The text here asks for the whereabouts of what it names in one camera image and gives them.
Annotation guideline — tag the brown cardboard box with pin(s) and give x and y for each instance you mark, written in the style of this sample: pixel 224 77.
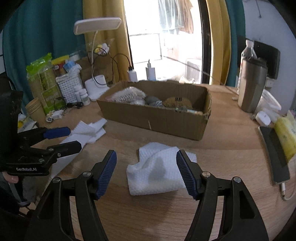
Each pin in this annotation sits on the brown cardboard box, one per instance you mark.
pixel 179 123

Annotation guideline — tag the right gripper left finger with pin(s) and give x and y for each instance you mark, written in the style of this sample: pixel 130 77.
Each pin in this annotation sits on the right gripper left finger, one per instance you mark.
pixel 53 213

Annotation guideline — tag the white cloth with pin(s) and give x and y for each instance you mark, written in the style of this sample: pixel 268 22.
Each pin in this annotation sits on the white cloth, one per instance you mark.
pixel 156 171
pixel 84 134

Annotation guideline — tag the clear water bottle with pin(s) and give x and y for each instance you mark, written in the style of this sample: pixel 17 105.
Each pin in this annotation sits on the clear water bottle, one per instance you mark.
pixel 248 52

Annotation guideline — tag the steel travel tumbler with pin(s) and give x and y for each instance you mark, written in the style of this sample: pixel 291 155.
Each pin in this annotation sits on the steel travel tumbler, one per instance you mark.
pixel 253 78

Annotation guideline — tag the bubble wrap bundle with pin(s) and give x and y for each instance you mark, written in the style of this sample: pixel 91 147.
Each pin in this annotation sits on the bubble wrap bundle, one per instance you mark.
pixel 138 102

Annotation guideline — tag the brown plush toy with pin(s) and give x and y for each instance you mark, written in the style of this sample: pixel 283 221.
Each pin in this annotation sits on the brown plush toy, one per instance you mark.
pixel 177 102

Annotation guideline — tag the green food package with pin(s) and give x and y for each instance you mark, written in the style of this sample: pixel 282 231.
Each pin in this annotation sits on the green food package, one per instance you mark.
pixel 41 78

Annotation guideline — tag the white pill bottle right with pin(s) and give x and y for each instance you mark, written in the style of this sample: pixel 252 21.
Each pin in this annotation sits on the white pill bottle right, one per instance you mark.
pixel 84 97

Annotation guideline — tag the black flashlight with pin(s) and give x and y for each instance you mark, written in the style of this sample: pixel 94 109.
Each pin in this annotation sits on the black flashlight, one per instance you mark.
pixel 74 105

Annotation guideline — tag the black smartphone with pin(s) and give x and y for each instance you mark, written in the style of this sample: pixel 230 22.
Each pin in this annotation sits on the black smartphone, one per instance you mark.
pixel 277 160

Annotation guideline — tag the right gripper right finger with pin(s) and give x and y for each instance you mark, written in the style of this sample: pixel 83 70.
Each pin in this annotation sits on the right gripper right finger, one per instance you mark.
pixel 241 219

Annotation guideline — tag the white charger with black cable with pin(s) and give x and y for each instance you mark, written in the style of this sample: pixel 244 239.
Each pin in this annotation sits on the white charger with black cable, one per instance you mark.
pixel 132 75

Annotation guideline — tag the person's left hand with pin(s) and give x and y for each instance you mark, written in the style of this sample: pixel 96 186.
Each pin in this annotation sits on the person's left hand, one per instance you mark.
pixel 9 178

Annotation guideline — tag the small tissue packet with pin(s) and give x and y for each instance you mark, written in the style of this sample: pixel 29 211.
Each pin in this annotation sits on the small tissue packet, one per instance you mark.
pixel 187 110

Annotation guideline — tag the white lidded container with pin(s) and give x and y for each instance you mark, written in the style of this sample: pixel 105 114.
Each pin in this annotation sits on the white lidded container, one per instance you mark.
pixel 268 101

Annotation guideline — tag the grey mesh sock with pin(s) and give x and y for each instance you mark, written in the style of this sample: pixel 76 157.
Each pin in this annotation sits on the grey mesh sock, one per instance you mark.
pixel 153 101

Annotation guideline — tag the small white round device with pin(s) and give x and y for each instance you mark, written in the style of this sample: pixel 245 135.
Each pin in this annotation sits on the small white round device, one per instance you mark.
pixel 262 118

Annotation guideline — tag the paper cup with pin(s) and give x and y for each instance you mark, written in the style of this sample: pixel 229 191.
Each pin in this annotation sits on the paper cup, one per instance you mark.
pixel 35 110

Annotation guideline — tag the yellow lid can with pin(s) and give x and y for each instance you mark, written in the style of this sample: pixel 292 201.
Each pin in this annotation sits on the yellow lid can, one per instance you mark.
pixel 58 65

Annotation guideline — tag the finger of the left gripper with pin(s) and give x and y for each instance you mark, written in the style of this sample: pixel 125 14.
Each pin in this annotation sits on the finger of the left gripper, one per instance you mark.
pixel 37 135
pixel 52 153

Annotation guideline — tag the cotton swab bag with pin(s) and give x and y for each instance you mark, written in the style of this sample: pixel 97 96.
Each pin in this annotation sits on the cotton swab bag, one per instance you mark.
pixel 127 95

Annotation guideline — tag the white plastic basket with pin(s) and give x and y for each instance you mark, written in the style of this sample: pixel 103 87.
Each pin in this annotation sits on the white plastic basket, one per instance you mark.
pixel 69 86

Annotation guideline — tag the yellow tissue pack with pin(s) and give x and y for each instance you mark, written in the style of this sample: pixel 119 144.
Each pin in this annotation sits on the yellow tissue pack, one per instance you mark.
pixel 285 130

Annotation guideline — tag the black monitor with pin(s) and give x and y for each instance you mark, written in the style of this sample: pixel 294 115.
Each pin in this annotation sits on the black monitor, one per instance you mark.
pixel 268 53

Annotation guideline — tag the white plug adapter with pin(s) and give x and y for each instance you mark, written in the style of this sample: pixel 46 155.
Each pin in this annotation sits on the white plug adapter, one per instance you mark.
pixel 56 115

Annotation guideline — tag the white pill bottle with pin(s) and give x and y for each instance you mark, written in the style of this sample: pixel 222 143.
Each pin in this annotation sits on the white pill bottle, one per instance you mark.
pixel 84 97
pixel 77 92

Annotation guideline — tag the white pill bottle left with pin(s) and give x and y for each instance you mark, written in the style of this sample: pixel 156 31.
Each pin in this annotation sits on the white pill bottle left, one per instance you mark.
pixel 77 92

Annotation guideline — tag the green glass bottle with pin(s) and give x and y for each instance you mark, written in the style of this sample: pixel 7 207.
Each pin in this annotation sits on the green glass bottle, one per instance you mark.
pixel 59 103

